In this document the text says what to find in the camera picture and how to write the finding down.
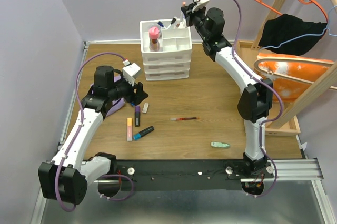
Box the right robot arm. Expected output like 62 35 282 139
181 3 273 178

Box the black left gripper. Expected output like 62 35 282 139
108 73 149 106

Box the aluminium frame rail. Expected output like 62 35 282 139
32 153 336 223

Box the blue black highlighter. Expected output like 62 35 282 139
133 126 155 141

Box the pink white marker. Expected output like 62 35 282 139
180 2 186 27

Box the purple black highlighter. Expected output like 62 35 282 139
134 106 141 127

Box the wooden clothes rack frame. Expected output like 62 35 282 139
252 0 336 128

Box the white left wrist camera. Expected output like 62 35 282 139
122 59 142 86

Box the blue cap white marker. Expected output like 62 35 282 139
157 21 166 29

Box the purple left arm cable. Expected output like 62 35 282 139
56 52 135 213

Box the pink cap pencil tube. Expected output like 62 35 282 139
148 26 161 52

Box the orange white tie-dye garment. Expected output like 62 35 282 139
254 53 334 103

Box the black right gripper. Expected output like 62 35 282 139
182 3 209 41

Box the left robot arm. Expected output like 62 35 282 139
38 63 148 206

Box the orange red pen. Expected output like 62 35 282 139
170 117 199 121

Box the wooden hanger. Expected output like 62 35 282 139
254 57 334 85

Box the black garment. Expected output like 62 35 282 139
257 13 329 55

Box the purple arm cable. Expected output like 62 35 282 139
199 0 285 198
56 52 135 213

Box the green stapler remover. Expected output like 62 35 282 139
211 141 230 149

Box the light blue wire hanger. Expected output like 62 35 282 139
261 4 337 50

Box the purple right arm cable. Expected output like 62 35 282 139
199 0 285 198

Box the salmon tip white pen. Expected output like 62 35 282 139
176 22 184 29

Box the orange pink highlighter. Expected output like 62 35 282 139
127 117 133 142

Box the purple cloth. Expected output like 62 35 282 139
90 75 125 117

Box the white plastic drawer organizer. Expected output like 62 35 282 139
140 18 192 81

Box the white eraser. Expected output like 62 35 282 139
142 103 149 114

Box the black cap white marker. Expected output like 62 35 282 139
166 17 177 29

